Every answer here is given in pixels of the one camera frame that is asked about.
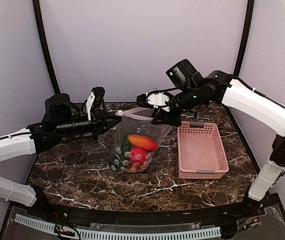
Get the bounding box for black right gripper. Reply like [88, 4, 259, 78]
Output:
[150, 84, 202, 127]

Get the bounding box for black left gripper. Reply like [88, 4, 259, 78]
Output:
[55, 109, 122, 141]

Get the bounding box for green cucumber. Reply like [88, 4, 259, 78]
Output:
[120, 133, 132, 157]

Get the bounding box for clear zip top bag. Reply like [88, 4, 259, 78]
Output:
[108, 107, 172, 174]

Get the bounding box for red orange mango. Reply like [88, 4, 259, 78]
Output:
[128, 134, 159, 152]

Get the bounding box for red lychee bunch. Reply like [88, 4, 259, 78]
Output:
[127, 163, 143, 173]

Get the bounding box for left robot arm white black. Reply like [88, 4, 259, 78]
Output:
[0, 87, 122, 218]

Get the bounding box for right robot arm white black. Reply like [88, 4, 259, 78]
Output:
[145, 59, 285, 217]

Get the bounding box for pink perforated plastic basket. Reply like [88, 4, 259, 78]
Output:
[177, 121, 229, 180]

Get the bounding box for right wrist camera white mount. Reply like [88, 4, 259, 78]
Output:
[136, 92, 174, 113]

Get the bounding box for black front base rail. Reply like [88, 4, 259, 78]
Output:
[0, 193, 285, 240]

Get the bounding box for right black frame post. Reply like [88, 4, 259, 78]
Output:
[233, 0, 255, 76]

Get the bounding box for black frame post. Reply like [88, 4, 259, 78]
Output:
[32, 0, 61, 94]
[233, 0, 255, 76]

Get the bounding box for white slotted cable duct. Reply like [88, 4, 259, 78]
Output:
[14, 214, 221, 240]

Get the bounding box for left black frame post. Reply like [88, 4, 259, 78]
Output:
[32, 0, 61, 94]

